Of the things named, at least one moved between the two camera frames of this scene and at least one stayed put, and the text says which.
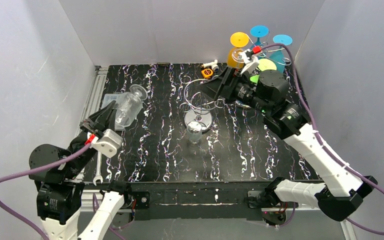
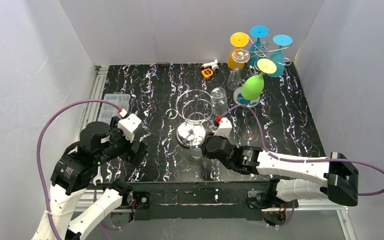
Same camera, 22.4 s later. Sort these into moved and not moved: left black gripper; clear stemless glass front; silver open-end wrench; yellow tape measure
Moved: clear stemless glass front; left black gripper
Not moved: silver open-end wrench; yellow tape measure
